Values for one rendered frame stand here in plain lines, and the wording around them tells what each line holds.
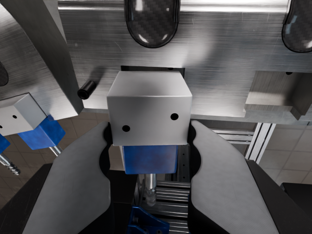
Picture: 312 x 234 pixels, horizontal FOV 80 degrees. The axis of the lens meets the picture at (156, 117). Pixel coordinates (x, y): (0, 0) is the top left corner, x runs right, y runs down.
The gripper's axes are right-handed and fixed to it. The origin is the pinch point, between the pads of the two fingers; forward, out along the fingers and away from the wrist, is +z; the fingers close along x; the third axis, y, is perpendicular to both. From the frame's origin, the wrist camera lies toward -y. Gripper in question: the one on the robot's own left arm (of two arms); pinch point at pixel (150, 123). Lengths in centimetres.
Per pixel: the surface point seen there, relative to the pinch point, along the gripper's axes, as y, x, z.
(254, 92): 0.2, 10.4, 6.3
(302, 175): 102, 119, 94
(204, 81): -1.6, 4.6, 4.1
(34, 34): -4.7, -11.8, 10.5
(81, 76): -1.7, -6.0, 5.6
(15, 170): 16.7, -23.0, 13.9
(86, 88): -1.1, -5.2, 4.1
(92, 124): 64, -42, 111
